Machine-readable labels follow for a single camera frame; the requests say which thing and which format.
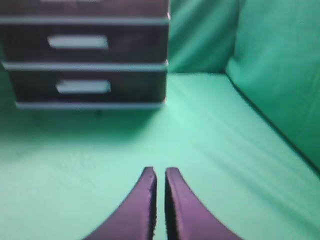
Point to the dark translucent bottom drawer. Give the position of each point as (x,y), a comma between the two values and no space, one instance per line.
(33,86)

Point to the dark translucent drawer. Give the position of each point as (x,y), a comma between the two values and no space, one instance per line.
(84,8)
(85,43)
(33,86)

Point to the dark translucent middle drawer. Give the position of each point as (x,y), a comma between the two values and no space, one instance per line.
(85,43)

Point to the white frame drawer cabinet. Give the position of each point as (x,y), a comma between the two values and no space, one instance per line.
(84,66)

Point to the dark translucent top drawer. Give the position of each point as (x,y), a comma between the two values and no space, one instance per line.
(84,8)

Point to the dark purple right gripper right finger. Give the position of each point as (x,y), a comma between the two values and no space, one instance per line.
(186,218)

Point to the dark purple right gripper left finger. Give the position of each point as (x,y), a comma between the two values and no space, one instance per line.
(135,218)

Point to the green cloth backdrop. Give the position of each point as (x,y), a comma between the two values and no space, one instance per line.
(241,122)

